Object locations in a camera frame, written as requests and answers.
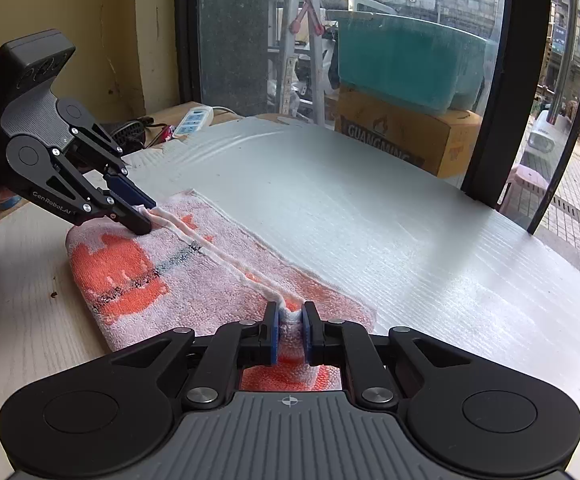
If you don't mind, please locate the yellow cardboard box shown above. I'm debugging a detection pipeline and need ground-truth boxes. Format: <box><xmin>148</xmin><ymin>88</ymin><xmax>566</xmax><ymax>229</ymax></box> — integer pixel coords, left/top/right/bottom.
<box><xmin>334</xmin><ymin>85</ymin><xmax>483</xmax><ymax>178</ymax></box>

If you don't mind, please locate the steel door handle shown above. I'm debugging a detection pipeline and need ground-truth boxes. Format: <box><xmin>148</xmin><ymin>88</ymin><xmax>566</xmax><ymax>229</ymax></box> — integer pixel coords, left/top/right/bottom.
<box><xmin>547</xmin><ymin>0</ymin><xmax>580</xmax><ymax>126</ymax></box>

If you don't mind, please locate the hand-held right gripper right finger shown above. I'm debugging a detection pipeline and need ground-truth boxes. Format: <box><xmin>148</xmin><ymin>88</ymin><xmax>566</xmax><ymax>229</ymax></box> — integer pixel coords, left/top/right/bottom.
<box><xmin>301</xmin><ymin>301</ymin><xmax>473</xmax><ymax>411</ymax></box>

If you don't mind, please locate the black cylindrical device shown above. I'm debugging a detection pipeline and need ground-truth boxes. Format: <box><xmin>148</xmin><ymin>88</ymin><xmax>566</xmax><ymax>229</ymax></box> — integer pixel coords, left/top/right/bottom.
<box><xmin>109</xmin><ymin>119</ymin><xmax>147</xmax><ymax>156</ymax></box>

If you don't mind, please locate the thin black door frame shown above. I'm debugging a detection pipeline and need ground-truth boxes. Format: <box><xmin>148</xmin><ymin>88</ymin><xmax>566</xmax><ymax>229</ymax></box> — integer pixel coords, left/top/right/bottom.
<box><xmin>526</xmin><ymin>0</ymin><xmax>580</xmax><ymax>235</ymax></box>

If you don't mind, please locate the white power strip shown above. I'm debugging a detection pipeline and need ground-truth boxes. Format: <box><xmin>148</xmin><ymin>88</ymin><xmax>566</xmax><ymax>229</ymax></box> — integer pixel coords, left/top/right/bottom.
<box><xmin>172</xmin><ymin>105</ymin><xmax>214</xmax><ymax>137</ymax></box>

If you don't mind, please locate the black window post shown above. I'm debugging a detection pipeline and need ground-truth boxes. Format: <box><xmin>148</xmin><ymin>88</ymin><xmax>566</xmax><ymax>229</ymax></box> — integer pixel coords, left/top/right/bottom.
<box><xmin>461</xmin><ymin>0</ymin><xmax>558</xmax><ymax>211</ymax></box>

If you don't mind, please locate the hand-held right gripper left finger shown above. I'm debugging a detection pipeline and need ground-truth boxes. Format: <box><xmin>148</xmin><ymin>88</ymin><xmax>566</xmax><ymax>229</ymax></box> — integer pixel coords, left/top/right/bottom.
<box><xmin>112</xmin><ymin>301</ymin><xmax>279</xmax><ymax>411</ymax></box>

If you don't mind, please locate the aluminium ladder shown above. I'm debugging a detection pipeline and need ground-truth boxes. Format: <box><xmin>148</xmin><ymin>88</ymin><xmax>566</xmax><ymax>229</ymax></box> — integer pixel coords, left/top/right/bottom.
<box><xmin>277</xmin><ymin>0</ymin><xmax>331</xmax><ymax>126</ymax></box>

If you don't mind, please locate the pink towel with orange stars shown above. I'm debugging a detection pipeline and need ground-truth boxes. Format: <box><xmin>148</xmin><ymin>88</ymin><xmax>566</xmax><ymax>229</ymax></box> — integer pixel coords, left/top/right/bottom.
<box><xmin>65</xmin><ymin>187</ymin><xmax>378</xmax><ymax>393</ymax></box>

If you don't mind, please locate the white van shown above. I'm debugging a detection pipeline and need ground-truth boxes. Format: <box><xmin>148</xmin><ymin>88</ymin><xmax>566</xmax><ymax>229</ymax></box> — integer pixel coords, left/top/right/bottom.
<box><xmin>317</xmin><ymin>0</ymin><xmax>396</xmax><ymax>16</ymax></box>

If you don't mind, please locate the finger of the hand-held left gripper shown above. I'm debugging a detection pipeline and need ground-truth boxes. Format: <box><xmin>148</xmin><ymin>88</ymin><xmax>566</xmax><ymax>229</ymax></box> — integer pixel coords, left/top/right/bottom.
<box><xmin>34</xmin><ymin>147</ymin><xmax>153</xmax><ymax>236</ymax></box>
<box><xmin>67</xmin><ymin>122</ymin><xmax>158</xmax><ymax>211</ymax></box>

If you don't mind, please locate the black window frame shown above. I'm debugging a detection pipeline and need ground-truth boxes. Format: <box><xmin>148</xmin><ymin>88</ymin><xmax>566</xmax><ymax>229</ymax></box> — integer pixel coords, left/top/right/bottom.
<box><xmin>174</xmin><ymin>0</ymin><xmax>206</xmax><ymax>106</ymax></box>

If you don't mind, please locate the teal plastic tub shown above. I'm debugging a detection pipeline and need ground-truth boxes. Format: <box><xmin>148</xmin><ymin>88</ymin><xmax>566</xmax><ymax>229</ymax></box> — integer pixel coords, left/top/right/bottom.
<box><xmin>327</xmin><ymin>9</ymin><xmax>488</xmax><ymax>116</ymax></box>

